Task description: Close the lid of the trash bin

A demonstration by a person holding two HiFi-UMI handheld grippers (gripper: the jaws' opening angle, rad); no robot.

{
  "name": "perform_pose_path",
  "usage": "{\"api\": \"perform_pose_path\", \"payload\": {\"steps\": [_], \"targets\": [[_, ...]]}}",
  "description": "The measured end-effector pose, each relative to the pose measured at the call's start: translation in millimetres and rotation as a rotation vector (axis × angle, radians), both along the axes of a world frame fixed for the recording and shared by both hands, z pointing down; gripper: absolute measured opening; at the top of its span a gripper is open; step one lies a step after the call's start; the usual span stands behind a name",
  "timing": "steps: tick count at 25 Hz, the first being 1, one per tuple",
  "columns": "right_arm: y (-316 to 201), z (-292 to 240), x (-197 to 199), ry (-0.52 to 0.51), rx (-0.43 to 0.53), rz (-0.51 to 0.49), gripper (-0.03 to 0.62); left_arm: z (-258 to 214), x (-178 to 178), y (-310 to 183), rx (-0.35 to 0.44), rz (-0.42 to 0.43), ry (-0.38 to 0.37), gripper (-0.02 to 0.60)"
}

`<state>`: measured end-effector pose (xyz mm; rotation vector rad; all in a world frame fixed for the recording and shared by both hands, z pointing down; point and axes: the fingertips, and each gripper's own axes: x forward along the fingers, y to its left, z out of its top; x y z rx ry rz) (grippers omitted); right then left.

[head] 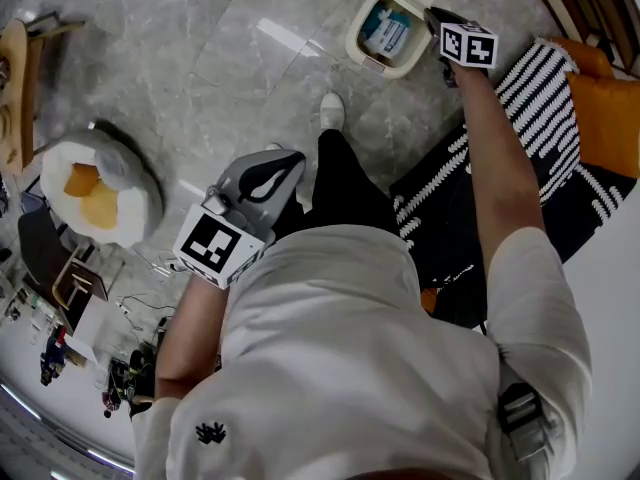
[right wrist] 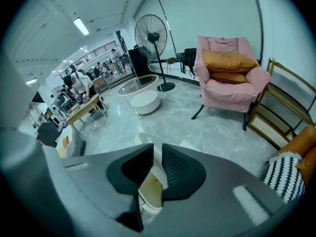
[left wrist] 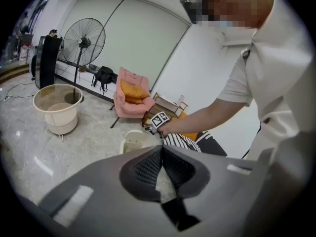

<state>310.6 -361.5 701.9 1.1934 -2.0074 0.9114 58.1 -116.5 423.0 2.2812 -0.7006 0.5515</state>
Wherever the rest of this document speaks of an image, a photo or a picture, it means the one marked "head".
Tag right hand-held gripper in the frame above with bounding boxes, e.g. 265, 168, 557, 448
423, 6, 500, 89

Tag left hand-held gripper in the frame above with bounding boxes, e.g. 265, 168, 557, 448
172, 148, 307, 290

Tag cream pedal trash bin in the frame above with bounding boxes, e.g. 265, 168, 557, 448
344, 0, 435, 81

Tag person's right forearm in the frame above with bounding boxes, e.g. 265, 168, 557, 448
451, 65, 547, 265

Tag person's left forearm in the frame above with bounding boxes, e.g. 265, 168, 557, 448
154, 267, 237, 402

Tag blue white packet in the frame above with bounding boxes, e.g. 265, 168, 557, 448
361, 6, 419, 60

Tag person's black trousers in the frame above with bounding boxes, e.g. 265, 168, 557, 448
272, 128, 402, 243

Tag black white striped sofa blanket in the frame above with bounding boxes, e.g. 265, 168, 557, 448
389, 37, 640, 330

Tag person's white right shoe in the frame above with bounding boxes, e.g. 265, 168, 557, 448
319, 92, 347, 132

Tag wooden slatted furniture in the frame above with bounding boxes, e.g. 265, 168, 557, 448
518, 0, 640, 77

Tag round yellow cushion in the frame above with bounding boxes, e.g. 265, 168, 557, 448
79, 179, 122, 231

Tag small orange cushion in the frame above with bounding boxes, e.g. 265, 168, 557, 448
63, 163, 102, 199

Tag person's white shirt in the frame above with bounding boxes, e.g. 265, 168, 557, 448
130, 225, 594, 480

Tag brown wooden chair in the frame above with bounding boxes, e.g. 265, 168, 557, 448
51, 244, 126, 320

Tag black stool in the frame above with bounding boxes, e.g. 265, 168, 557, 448
17, 204, 72, 290

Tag pile of assorted clutter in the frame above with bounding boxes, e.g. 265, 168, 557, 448
38, 323, 157, 420

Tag oval wooden side table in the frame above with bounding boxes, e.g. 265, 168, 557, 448
0, 11, 87, 175

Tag grey right shoulder strap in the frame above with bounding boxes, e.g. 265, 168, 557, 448
496, 382, 557, 463

